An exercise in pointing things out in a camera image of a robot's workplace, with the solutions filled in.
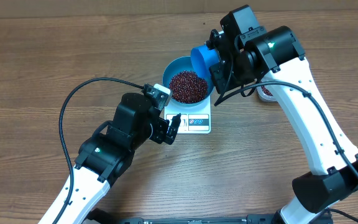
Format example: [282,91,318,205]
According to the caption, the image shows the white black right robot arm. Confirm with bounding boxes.
[206,6,358,223]

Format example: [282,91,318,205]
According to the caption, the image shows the clear plastic container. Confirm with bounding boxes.
[257,86,277,103]

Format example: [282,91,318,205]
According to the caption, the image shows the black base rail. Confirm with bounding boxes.
[83,208,275,224]

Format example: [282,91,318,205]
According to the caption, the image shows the teal metal bowl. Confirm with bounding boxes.
[162,56,214,98]

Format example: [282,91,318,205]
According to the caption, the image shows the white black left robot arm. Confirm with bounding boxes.
[40,90,181,223]

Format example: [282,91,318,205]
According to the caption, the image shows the red beans in bowl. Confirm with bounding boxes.
[169,70,208,104]

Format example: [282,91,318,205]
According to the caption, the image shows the white digital kitchen scale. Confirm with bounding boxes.
[164,96,211,134]

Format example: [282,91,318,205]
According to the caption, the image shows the blue plastic measuring scoop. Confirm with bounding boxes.
[190,45,219,79]

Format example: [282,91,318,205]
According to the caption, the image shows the red adzuki beans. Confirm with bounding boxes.
[261,86,272,96]

